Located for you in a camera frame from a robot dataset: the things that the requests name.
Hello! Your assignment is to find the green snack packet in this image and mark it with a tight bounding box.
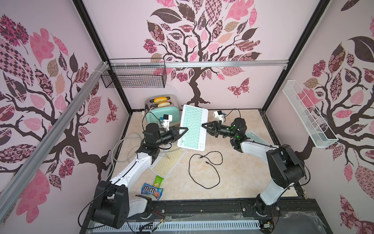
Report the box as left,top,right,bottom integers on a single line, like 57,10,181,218
153,175,164,188

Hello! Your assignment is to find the white vented cable duct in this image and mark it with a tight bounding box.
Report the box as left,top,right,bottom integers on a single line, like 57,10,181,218
92,220,261,234

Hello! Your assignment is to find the grey power strip cord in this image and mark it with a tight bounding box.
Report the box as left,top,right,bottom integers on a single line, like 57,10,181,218
107,131,147,176

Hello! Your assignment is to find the white wire shelf basket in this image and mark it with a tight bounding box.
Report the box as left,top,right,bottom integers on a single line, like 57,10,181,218
282,80,339,148

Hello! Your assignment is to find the yellow wireless keyboard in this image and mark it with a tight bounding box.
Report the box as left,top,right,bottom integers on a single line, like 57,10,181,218
150,145,188,178

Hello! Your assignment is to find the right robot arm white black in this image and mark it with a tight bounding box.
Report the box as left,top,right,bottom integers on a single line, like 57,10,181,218
202,118,306,217

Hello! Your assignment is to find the blue m&m's candy bag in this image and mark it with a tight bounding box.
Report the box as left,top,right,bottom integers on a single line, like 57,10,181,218
141,183,163,200

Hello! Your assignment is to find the green wireless keyboard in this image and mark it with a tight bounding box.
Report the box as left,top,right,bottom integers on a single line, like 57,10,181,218
177,104,208,152

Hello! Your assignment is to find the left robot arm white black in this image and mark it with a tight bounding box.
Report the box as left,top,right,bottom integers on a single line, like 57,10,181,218
90,123,189,229

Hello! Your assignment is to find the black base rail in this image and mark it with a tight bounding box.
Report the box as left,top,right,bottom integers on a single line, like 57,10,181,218
87,198,319,218

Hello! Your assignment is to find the black wire basket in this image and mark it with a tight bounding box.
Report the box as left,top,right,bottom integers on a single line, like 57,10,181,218
101,58,167,88

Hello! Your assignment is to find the mint green toaster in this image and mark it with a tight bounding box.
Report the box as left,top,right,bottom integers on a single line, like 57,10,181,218
145,95,181,126

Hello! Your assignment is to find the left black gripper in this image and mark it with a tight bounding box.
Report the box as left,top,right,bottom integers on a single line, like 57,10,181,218
154,126,188,146

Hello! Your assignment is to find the yellow bread slice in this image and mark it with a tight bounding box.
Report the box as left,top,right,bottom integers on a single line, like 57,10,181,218
153,97,168,104

